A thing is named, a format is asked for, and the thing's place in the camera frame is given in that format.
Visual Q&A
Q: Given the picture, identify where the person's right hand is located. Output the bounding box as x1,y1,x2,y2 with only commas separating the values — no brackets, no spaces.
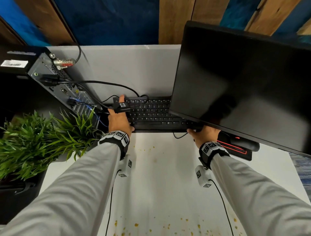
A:
187,125,222,149

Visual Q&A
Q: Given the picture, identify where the person's left hand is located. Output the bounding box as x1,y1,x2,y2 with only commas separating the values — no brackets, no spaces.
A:
108,95,135,138

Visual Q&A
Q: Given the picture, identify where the small black labelled adapter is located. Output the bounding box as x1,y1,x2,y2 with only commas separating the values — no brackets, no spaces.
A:
113,102,132,114

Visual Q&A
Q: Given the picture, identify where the black keyboard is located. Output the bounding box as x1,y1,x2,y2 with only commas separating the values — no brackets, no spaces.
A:
113,96,202,133

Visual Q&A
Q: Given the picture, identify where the black computer mouse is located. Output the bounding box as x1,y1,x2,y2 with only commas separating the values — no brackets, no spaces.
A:
229,136,260,152

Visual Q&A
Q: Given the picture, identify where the grassy green plant dark pot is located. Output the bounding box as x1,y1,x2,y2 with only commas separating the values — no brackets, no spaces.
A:
50,108,104,162

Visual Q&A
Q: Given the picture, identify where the bushy green plant grey pot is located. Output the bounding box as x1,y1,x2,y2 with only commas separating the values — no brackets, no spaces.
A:
0,111,56,182

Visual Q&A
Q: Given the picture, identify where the person's left forearm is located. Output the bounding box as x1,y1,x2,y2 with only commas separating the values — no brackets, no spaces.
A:
0,142,122,236

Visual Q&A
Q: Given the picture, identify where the person's right forearm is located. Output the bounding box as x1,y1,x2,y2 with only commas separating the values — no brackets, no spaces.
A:
210,153,311,236

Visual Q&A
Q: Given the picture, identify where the right marker wristband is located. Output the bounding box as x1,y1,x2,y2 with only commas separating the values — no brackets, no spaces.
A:
199,142,230,170

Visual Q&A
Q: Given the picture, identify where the marker wristband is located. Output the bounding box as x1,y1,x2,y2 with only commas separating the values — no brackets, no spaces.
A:
199,142,230,170
98,131,131,161

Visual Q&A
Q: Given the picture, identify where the left marker wristband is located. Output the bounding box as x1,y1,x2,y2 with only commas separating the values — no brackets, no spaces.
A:
98,131,131,161

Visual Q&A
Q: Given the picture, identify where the white partition panel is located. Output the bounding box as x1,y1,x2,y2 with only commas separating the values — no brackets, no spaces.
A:
47,44,181,104

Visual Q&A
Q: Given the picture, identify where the black monitor with red-striped stand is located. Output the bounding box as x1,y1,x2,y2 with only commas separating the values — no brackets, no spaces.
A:
169,20,311,162

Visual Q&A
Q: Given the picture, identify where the silver security lock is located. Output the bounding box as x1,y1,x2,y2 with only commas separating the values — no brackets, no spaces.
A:
50,53,75,71

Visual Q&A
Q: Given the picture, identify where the black desktop computer tower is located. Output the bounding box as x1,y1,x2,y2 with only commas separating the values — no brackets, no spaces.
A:
0,45,101,127

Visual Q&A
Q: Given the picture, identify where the blue network cable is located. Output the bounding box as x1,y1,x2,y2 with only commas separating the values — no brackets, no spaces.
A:
73,97,110,128

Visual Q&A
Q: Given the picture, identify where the thick black computer cable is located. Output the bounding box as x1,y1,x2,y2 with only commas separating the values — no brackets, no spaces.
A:
40,74,140,98

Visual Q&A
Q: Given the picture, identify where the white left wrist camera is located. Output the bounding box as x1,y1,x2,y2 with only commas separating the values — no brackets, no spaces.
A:
118,155,133,178

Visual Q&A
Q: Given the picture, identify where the black right camera cable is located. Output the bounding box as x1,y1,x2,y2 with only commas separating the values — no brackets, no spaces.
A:
209,179,235,236

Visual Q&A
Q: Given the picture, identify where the black camera cable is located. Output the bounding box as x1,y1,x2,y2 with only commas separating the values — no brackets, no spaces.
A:
209,179,235,236
105,170,122,236

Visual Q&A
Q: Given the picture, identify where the black lock cable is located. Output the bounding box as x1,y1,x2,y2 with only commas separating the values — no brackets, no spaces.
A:
73,42,82,64

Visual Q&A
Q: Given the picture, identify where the black left camera cable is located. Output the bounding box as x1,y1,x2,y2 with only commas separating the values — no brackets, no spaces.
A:
105,170,122,236

